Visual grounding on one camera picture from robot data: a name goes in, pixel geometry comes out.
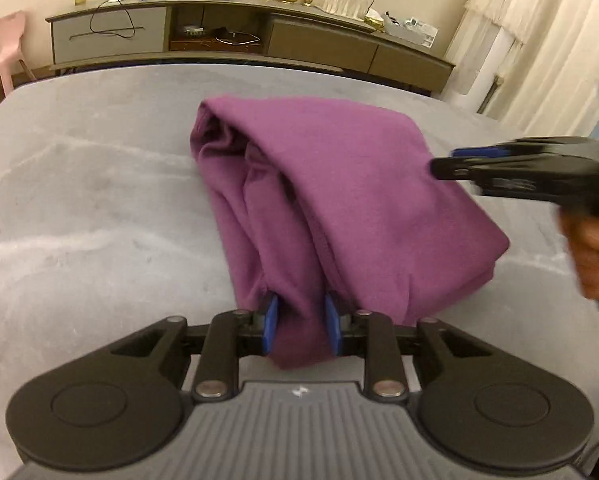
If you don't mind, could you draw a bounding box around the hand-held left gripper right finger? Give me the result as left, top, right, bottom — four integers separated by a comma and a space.
324, 291, 535, 403

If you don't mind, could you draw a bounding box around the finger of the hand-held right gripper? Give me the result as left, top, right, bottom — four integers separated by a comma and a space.
431, 156, 530, 181
452, 138, 548, 158

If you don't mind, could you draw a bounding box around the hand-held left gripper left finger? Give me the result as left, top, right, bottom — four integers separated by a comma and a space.
64, 292, 280, 403

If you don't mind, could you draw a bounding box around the purple fleece garment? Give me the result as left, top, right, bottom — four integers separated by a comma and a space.
188, 95, 511, 371

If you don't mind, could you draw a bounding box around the person's right hand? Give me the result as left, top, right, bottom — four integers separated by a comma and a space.
559, 210, 599, 302

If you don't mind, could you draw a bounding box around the white standing air conditioner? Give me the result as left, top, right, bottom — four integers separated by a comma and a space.
447, 25, 513, 114

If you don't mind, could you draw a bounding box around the white printed card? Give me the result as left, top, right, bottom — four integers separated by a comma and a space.
404, 19, 439, 49

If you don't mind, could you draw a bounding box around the cream curtain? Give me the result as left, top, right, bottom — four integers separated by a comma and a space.
442, 0, 599, 141

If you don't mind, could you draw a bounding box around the long grey-brown sideboard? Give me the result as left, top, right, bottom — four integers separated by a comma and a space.
46, 0, 456, 97

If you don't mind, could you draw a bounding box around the group of clear glasses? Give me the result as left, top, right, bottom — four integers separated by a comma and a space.
321, 0, 368, 17

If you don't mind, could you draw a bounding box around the pink plastic chair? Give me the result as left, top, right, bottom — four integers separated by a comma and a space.
0, 10, 37, 99

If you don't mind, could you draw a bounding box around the black cable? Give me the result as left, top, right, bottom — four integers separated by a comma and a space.
89, 0, 136, 40

